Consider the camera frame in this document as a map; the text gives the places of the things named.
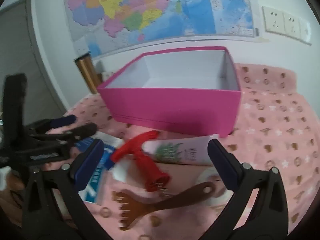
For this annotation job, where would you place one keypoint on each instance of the colourful wall map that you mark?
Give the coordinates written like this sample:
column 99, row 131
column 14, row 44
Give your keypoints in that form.
column 150, row 5

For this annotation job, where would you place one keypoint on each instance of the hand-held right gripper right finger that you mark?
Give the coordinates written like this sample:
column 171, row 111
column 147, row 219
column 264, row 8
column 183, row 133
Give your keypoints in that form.
column 222, row 163

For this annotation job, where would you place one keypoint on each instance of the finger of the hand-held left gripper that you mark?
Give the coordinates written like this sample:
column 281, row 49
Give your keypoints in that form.
column 62, row 121
column 82, row 130

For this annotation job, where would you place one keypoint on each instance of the pink printed blanket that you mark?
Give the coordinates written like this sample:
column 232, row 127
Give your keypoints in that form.
column 275, row 130

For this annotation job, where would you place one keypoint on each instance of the pink cardboard box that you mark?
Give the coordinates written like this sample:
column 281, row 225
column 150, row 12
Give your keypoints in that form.
column 175, row 110

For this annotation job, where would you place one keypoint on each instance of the pink tube with green leaves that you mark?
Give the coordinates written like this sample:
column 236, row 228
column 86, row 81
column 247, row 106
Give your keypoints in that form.
column 175, row 152

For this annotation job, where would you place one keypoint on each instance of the blue and white medicine box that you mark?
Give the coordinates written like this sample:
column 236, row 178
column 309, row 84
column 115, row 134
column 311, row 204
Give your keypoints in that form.
column 108, row 155

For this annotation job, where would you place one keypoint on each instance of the brown wooden back scratcher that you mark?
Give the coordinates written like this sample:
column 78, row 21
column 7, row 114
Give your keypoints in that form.
column 175, row 200

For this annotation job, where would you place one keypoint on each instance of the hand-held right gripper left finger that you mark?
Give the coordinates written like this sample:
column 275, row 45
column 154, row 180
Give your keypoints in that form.
column 90, row 163

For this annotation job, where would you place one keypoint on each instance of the gold thermos flask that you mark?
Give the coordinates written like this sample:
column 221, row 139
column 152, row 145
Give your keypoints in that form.
column 88, row 75

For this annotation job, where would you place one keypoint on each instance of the grey door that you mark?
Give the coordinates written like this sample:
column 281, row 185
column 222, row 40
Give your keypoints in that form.
column 22, row 55

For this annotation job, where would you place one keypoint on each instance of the red plastic massage hammer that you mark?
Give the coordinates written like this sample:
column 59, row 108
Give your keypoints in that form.
column 145, row 160

